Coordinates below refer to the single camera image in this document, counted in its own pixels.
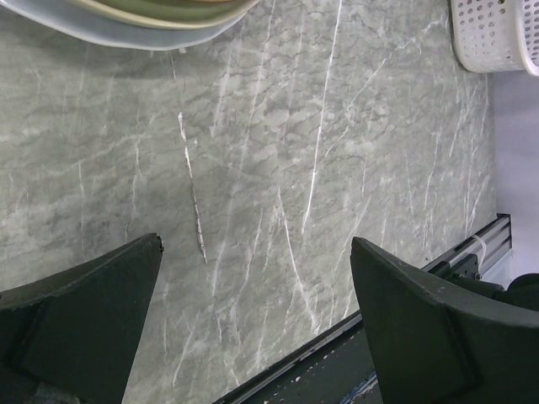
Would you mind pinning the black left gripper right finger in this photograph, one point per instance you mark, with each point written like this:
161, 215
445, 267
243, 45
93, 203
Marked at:
435, 340

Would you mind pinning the aluminium rail frame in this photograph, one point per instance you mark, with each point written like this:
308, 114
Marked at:
484, 256

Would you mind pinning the white perforated plastic bin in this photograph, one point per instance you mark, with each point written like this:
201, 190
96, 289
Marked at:
496, 35

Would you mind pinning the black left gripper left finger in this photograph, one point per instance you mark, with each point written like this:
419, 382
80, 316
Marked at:
79, 330

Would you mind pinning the black table front frame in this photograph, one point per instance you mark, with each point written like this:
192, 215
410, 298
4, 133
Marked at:
335, 367

